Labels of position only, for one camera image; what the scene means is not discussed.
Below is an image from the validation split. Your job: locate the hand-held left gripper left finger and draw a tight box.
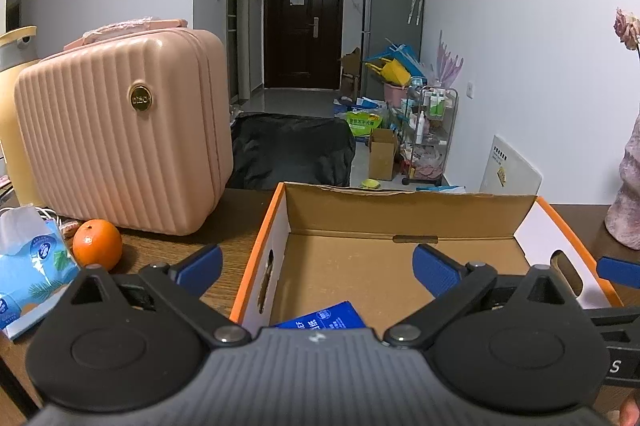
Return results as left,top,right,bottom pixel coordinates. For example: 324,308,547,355
62,244,252,350

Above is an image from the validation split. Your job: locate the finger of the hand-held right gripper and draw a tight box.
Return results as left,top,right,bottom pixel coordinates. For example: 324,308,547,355
589,306,640,345
597,256,640,291

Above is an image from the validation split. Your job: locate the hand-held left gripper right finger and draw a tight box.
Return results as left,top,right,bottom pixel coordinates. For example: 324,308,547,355
382,244,588,350

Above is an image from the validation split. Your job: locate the orange cardboard box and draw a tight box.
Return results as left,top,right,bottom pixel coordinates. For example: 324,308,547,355
229,182,625,332

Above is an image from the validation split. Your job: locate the person's right hand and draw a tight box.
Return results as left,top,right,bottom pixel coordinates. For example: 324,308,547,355
619,398,640,426

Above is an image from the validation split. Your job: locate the pink textured vase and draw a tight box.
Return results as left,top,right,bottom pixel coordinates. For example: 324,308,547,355
604,106,640,251

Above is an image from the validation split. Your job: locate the metal trolley rack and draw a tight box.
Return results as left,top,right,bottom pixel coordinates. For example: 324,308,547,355
400,86,459,186

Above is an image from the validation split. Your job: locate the orange fruit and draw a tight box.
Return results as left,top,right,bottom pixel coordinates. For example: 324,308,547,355
72,219,124,272

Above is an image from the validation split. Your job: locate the blue paper packet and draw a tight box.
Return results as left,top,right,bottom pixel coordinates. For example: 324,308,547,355
270,301,371,331

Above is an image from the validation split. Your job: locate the small brown cardboard box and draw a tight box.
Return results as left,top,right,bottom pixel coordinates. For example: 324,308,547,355
368,128,400,182

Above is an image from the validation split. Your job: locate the white board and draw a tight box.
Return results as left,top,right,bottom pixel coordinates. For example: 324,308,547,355
479,135,543,197

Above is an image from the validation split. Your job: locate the pink ribbed suitcase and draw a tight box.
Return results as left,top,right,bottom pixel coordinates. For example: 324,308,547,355
14,18,235,237

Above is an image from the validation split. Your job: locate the dark cloth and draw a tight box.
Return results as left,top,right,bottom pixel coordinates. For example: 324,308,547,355
230,112,357,191

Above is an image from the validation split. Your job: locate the green printed bag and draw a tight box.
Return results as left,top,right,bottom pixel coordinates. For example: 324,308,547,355
347,110,385,138

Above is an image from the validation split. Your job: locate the blue tissue pack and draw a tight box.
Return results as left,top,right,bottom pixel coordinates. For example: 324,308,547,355
0,206,83,342

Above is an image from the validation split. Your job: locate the pink bucket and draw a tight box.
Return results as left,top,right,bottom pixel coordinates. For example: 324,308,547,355
384,81,413,108

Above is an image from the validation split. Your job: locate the blue yellow plastic items pile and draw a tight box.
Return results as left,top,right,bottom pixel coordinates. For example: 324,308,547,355
362,38,426,88

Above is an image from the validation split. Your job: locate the open brown cardboard box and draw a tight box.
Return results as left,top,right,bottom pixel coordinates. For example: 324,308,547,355
340,47,362,99

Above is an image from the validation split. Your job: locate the yellow thermos bottle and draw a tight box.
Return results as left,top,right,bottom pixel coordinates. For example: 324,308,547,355
0,26,43,207

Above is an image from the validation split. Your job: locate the dark brown door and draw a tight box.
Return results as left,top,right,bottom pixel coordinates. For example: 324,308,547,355
263,0,346,90

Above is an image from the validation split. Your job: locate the grey refrigerator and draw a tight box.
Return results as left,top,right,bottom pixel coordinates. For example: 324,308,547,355
361,0,426,102

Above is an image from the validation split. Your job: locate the white cable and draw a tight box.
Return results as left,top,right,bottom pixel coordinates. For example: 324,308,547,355
0,204,68,227

